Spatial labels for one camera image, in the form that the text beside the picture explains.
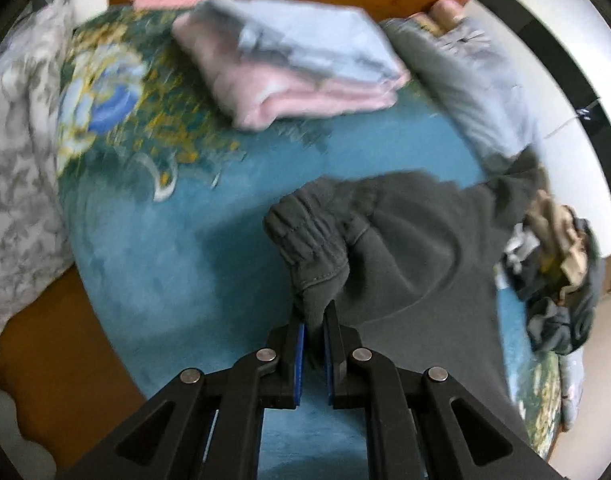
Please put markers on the light blue floral duvet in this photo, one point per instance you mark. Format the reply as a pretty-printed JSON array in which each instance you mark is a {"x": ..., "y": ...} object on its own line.
[{"x": 469, "y": 74}]

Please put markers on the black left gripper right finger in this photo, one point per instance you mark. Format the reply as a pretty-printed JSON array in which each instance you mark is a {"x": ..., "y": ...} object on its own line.
[{"x": 420, "y": 425}]

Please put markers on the blue floral bed blanket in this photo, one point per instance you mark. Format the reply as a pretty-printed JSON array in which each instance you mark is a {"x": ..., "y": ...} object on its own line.
[{"x": 166, "y": 209}]

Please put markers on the folded light blue garment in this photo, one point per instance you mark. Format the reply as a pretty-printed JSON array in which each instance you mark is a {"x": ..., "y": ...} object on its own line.
[{"x": 322, "y": 39}]

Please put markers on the dark grey sweatpants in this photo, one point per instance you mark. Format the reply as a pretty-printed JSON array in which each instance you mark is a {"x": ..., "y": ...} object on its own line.
[{"x": 408, "y": 261}]

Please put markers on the pink pillow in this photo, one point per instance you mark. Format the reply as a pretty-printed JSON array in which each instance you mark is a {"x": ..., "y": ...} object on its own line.
[{"x": 448, "y": 14}]

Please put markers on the grey floral white quilt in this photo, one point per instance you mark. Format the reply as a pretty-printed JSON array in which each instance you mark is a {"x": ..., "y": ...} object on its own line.
[{"x": 34, "y": 247}]

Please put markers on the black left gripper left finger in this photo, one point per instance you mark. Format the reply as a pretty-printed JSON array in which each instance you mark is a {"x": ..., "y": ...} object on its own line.
[{"x": 204, "y": 426}]

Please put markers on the pile of unfolded clothes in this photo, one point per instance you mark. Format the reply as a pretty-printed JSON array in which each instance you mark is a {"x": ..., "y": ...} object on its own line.
[{"x": 553, "y": 263}]

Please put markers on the folded pink garment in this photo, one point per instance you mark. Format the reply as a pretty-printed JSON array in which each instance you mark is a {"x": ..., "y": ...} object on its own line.
[{"x": 255, "y": 93}]

